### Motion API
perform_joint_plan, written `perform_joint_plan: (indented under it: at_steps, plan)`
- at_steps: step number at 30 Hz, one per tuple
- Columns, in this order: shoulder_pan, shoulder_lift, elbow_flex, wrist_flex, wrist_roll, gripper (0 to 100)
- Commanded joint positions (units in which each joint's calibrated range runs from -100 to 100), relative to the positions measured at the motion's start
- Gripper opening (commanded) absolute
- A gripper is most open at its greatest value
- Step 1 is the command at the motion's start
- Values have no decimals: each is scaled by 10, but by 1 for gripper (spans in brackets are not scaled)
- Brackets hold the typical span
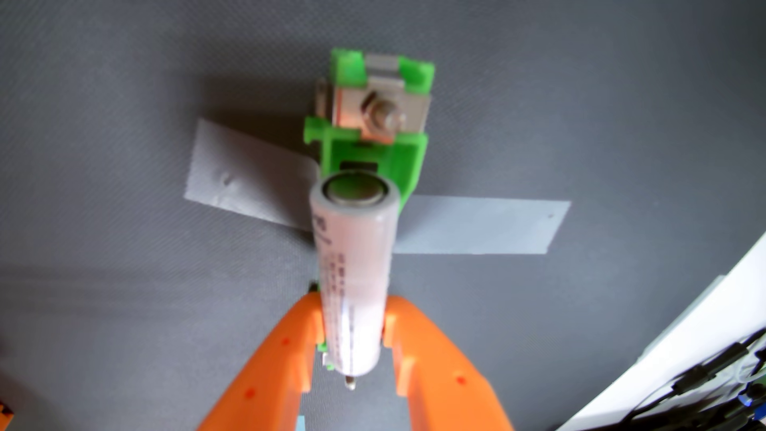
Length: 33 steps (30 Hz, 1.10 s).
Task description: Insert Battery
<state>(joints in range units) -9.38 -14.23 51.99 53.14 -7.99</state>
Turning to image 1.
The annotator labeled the grey tape strip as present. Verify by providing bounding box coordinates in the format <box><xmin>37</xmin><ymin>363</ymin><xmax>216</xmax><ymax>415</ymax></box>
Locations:
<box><xmin>392</xmin><ymin>194</ymin><xmax>572</xmax><ymax>255</ymax></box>
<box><xmin>184</xmin><ymin>118</ymin><xmax>321</xmax><ymax>233</ymax></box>

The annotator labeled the green battery holder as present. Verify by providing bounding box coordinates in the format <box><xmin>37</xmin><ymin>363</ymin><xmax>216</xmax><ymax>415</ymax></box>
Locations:
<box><xmin>303</xmin><ymin>48</ymin><xmax>436</xmax><ymax>391</ymax></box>

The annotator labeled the dark grey mat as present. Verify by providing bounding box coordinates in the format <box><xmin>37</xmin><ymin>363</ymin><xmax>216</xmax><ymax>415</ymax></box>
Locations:
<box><xmin>0</xmin><ymin>0</ymin><xmax>766</xmax><ymax>431</ymax></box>

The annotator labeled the black cable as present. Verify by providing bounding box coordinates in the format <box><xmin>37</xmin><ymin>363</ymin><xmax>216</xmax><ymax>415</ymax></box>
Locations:
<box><xmin>622</xmin><ymin>326</ymin><xmax>766</xmax><ymax>431</ymax></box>

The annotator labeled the white cylindrical battery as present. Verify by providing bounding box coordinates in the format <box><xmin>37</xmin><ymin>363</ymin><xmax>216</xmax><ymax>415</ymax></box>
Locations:
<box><xmin>309</xmin><ymin>170</ymin><xmax>401</xmax><ymax>378</ymax></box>

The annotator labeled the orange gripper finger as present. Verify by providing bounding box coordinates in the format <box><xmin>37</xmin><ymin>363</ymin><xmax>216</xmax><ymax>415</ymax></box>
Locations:
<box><xmin>383</xmin><ymin>295</ymin><xmax>515</xmax><ymax>431</ymax></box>
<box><xmin>197</xmin><ymin>291</ymin><xmax>326</xmax><ymax>431</ymax></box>

